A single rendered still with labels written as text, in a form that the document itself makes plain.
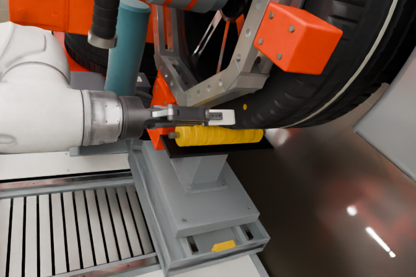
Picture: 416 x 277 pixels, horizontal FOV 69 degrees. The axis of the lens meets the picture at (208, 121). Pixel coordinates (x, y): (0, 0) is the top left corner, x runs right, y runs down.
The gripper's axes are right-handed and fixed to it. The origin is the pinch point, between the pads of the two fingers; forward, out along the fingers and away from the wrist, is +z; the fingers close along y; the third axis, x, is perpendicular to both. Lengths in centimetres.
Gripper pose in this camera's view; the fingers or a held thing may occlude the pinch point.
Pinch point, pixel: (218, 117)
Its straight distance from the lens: 61.8
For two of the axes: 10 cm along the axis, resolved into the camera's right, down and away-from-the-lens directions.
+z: 8.7, -0.1, 4.9
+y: 4.8, -1.4, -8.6
